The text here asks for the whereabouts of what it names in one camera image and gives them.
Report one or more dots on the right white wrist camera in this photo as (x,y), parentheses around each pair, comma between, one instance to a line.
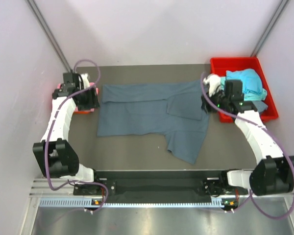
(214,83)

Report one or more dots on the left corner aluminium post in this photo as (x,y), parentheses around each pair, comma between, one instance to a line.
(48,33)

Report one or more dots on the grey blue t shirt in bin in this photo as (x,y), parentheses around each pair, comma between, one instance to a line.
(261,106)

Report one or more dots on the corner aluminium post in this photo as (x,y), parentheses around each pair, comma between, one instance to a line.
(281,7)
(48,33)

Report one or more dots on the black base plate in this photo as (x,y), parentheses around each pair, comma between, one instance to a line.
(159,186)

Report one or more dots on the right corner aluminium post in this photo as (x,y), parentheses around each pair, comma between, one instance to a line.
(281,7)

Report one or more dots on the cyan t shirt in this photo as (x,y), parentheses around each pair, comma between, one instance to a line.
(252,86)

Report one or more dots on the red plastic bin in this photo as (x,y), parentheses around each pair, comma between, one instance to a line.
(228,66)

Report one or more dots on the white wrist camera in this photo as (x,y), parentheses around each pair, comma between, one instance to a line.
(214,83)
(84,80)

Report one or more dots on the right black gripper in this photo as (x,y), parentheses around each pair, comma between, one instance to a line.
(207,105)

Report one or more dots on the orange folded t shirt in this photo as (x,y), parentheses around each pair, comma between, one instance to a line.
(83,112)

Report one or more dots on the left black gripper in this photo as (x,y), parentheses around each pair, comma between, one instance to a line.
(92,102)

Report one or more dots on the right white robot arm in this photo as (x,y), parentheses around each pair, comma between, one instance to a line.
(274,172)

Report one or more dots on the grey slotted cable duct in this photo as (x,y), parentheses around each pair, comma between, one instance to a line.
(95,203)

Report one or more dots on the pink folded t shirt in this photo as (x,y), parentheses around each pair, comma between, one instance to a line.
(91,83)

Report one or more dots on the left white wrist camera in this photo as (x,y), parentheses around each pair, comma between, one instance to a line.
(84,80)

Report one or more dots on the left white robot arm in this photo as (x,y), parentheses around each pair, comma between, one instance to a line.
(55,156)

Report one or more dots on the slate blue t shirt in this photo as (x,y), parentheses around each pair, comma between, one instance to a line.
(169,109)

